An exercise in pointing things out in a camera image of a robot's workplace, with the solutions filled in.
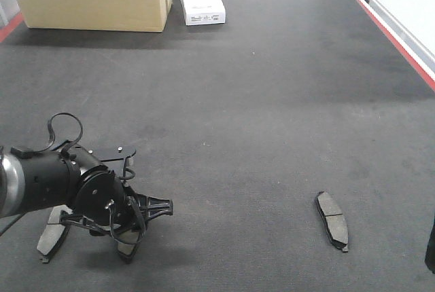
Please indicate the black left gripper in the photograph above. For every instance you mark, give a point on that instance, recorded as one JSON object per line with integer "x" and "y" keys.
{"x": 104, "y": 203}

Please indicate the grey brake pad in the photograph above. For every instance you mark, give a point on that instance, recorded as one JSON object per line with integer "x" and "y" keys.
{"x": 130, "y": 242}
{"x": 334, "y": 221}
{"x": 53, "y": 235}

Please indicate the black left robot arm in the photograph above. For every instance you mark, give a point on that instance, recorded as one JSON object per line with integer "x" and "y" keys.
{"x": 31, "y": 181}

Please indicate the dark grey conveyor belt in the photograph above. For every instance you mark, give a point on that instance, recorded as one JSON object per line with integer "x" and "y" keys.
{"x": 241, "y": 125}

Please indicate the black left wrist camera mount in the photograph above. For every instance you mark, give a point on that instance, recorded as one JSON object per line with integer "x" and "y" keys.
{"x": 123, "y": 154}

